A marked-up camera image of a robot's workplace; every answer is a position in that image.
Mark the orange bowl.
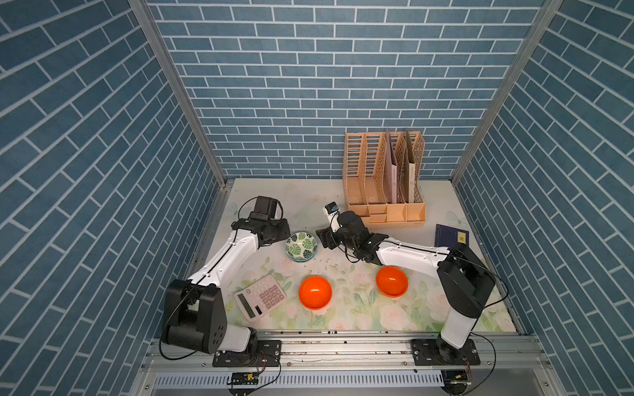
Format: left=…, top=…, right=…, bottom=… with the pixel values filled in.
left=376, top=266, right=409, bottom=299
left=298, top=276, right=333, bottom=311

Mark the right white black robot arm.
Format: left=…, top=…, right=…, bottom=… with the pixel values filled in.
left=316, top=202, right=495, bottom=351

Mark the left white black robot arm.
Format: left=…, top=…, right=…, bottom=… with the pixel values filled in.
left=160, top=219, right=290, bottom=356

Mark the floral table mat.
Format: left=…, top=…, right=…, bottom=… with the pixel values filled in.
left=182, top=177, right=516, bottom=333

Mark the beige desk file organizer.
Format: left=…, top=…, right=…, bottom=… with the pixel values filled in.
left=343, top=131, right=426, bottom=228

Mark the pink calculator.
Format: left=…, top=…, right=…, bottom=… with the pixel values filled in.
left=234, top=275, right=287, bottom=323

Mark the dark blue book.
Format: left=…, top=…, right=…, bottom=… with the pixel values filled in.
left=434, top=224, right=470, bottom=248

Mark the left green circuit board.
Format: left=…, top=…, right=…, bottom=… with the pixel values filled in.
left=228, top=372, right=259, bottom=388

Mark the right circuit board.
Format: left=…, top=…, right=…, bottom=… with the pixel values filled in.
left=441, top=370, right=472, bottom=395

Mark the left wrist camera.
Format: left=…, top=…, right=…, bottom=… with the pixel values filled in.
left=250, top=196, right=283, bottom=221

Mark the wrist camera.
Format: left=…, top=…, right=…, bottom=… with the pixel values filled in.
left=324, top=202, right=339, bottom=222
left=250, top=196, right=283, bottom=221

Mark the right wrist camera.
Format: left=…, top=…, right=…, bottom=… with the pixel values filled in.
left=324, top=202, right=339, bottom=222

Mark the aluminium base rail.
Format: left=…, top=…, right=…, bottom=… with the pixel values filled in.
left=131, top=331, right=565, bottom=395

